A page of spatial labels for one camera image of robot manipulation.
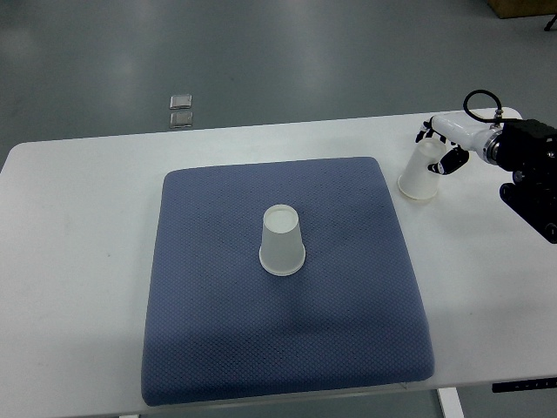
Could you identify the brown cardboard box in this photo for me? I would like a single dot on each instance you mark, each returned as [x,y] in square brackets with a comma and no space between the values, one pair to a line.
[522,8]

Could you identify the upper metal floor plate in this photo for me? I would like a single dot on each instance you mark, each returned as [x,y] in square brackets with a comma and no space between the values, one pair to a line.
[181,101]

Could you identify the white table leg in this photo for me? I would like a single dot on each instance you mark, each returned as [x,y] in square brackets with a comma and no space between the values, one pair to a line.
[450,403]

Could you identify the white paper cup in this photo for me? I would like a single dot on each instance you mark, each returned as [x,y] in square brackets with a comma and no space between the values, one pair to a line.
[281,252]
[417,181]

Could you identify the lower metal floor plate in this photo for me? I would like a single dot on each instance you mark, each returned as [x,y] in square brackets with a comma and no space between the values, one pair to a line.
[181,119]

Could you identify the black table control panel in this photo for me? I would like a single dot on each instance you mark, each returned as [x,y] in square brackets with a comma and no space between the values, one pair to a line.
[526,385]

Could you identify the black tripod leg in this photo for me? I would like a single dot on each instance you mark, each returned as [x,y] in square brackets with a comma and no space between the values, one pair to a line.
[550,23]

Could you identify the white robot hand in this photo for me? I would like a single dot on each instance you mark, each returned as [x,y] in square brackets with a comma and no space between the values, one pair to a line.
[457,127]

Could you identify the white paper cup on mat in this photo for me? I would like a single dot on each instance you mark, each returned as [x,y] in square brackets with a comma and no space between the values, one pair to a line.
[281,252]

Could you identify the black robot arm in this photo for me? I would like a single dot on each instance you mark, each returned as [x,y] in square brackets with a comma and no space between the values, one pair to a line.
[524,147]

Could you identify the blue mesh cushion mat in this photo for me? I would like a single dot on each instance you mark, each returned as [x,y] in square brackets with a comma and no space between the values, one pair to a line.
[219,326]

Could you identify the metal floor plate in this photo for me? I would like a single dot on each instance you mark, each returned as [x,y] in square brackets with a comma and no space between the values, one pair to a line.
[181,101]
[181,119]

